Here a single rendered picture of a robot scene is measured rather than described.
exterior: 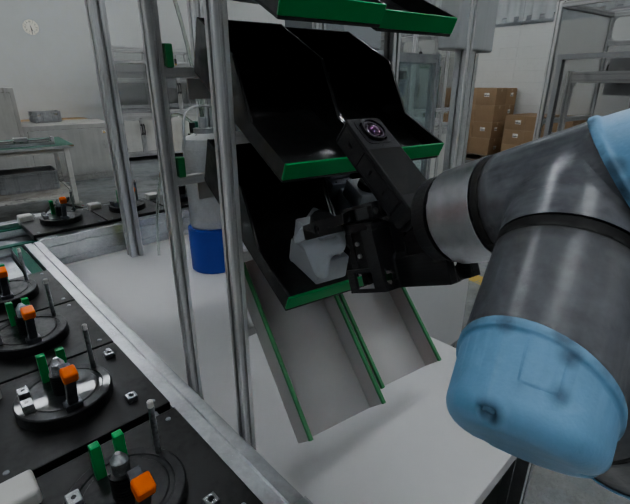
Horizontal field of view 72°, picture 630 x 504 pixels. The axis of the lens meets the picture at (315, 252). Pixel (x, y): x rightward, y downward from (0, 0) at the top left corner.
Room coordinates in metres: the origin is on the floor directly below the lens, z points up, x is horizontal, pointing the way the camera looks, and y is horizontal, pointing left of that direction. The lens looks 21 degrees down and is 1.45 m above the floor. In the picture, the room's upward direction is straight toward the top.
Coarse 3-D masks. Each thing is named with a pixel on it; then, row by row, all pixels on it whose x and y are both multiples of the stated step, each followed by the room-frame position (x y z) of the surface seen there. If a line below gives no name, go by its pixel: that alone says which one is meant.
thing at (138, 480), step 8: (128, 472) 0.34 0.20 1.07; (136, 472) 0.34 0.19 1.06; (144, 472) 0.33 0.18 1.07; (136, 480) 0.32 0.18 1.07; (144, 480) 0.32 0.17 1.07; (152, 480) 0.33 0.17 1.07; (136, 488) 0.32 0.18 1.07; (144, 488) 0.32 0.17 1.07; (152, 488) 0.32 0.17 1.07; (136, 496) 0.31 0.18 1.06; (144, 496) 0.31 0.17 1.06
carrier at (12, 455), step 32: (64, 352) 0.60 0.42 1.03; (96, 352) 0.69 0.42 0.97; (32, 384) 0.58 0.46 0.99; (96, 384) 0.58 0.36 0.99; (128, 384) 0.60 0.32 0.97; (0, 416) 0.53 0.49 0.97; (32, 416) 0.50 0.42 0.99; (64, 416) 0.50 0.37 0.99; (96, 416) 0.53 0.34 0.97; (128, 416) 0.53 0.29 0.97; (0, 448) 0.46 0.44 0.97; (32, 448) 0.46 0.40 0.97; (64, 448) 0.46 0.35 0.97; (0, 480) 0.41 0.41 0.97
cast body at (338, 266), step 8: (312, 216) 0.48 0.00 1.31; (320, 216) 0.48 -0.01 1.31; (328, 216) 0.48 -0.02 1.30; (296, 224) 0.49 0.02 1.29; (304, 224) 0.48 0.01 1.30; (296, 232) 0.49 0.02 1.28; (344, 232) 0.47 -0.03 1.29; (296, 248) 0.49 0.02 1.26; (296, 256) 0.49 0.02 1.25; (304, 256) 0.47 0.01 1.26; (336, 256) 0.47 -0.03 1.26; (344, 256) 0.47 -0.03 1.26; (296, 264) 0.49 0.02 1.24; (304, 264) 0.47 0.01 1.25; (336, 264) 0.46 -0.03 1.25; (344, 264) 0.47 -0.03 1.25; (304, 272) 0.47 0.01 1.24; (312, 272) 0.46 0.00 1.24; (336, 272) 0.46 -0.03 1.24; (344, 272) 0.47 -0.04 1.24; (312, 280) 0.46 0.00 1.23; (320, 280) 0.45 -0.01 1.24; (328, 280) 0.46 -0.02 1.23
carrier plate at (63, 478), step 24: (144, 432) 0.49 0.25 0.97; (168, 432) 0.49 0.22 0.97; (192, 432) 0.49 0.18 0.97; (192, 456) 0.45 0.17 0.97; (216, 456) 0.45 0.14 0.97; (48, 480) 0.41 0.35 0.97; (72, 480) 0.41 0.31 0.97; (192, 480) 0.41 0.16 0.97; (216, 480) 0.41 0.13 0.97; (240, 480) 0.41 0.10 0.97
